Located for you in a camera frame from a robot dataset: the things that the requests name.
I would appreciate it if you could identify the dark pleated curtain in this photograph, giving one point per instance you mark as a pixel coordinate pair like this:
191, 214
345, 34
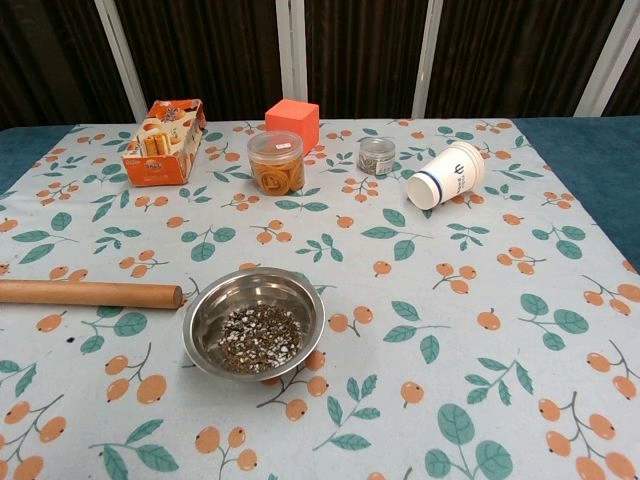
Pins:
370, 50

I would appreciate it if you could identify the crushed brown white granules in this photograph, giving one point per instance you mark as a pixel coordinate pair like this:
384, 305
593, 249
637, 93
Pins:
260, 340

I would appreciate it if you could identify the small clear jar of pins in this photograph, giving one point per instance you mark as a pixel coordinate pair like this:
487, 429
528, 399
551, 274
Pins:
376, 159

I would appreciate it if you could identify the floral orange fruit tablecloth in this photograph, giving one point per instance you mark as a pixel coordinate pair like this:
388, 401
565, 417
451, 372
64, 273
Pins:
450, 300

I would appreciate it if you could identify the orange snack box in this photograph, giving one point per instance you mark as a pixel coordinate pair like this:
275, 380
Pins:
155, 170

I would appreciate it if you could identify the orange foam cube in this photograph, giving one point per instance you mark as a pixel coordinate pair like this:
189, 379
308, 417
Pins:
295, 120

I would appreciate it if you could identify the stainless steel bowl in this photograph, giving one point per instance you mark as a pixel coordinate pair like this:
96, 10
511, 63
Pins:
207, 310

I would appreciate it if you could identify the white frame post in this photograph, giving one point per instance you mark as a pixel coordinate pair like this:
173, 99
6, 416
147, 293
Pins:
120, 55
292, 55
607, 55
427, 55

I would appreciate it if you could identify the clear jar of rubber bands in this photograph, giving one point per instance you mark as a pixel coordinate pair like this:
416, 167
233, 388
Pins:
276, 172

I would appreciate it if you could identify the wooden rolling pin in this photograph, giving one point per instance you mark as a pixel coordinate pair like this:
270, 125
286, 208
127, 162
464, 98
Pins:
90, 294

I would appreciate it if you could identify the white paper cup blue stripe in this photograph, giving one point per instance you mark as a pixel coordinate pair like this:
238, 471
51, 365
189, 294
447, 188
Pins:
445, 176

